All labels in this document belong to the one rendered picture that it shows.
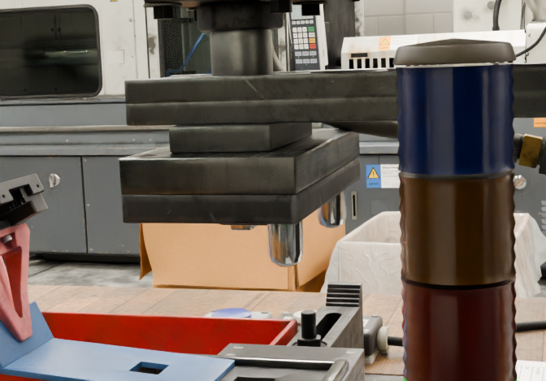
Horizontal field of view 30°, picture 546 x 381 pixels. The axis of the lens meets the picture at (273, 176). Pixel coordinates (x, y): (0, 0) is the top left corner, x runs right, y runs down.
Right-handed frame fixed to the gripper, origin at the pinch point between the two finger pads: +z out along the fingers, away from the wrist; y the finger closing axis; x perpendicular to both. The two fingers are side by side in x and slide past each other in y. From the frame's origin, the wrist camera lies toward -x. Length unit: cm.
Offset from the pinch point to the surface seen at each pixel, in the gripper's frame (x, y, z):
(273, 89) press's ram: -5.4, 25.3, -6.0
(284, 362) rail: 3.5, 15.1, 9.9
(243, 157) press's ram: -8.8, 23.1, -3.3
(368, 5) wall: 649, -68, -77
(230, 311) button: 34.2, 0.0, 8.7
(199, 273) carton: 214, -81, 15
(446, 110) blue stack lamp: -28.2, 36.3, -1.2
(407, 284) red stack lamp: -27.5, 32.6, 3.4
